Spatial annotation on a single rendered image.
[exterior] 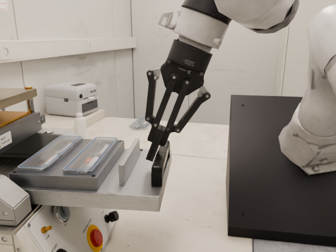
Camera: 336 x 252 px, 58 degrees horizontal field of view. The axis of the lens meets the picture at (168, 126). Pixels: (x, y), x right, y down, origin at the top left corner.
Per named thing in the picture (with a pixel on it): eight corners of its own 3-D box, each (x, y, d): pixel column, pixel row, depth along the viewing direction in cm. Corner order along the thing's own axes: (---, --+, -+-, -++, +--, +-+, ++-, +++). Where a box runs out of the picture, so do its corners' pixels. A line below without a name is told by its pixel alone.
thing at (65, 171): (92, 182, 54) (91, 171, 54) (62, 180, 55) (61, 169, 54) (119, 146, 72) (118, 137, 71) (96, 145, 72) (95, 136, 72)
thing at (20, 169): (46, 179, 55) (45, 168, 55) (17, 178, 56) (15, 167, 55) (84, 144, 73) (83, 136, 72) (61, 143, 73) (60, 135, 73)
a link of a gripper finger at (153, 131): (161, 119, 58) (146, 114, 58) (152, 142, 60) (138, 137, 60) (161, 117, 60) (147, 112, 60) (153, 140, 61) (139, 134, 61)
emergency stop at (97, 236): (93, 252, 68) (85, 237, 67) (99, 240, 72) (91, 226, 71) (99, 249, 67) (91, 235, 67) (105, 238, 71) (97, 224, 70)
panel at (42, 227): (76, 307, 56) (23, 225, 52) (118, 215, 84) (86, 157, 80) (85, 304, 55) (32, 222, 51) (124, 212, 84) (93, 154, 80)
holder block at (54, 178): (10, 185, 56) (8, 173, 55) (59, 147, 75) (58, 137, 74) (97, 190, 54) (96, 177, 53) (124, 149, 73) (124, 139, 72)
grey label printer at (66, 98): (45, 114, 174) (41, 85, 169) (67, 107, 192) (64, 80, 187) (81, 118, 166) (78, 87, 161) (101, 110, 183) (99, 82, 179)
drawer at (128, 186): (1, 206, 56) (-6, 167, 54) (55, 159, 77) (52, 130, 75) (159, 216, 53) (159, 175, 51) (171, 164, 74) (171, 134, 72)
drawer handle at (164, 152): (151, 186, 55) (150, 166, 54) (161, 155, 70) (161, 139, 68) (161, 187, 55) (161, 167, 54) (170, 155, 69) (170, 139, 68)
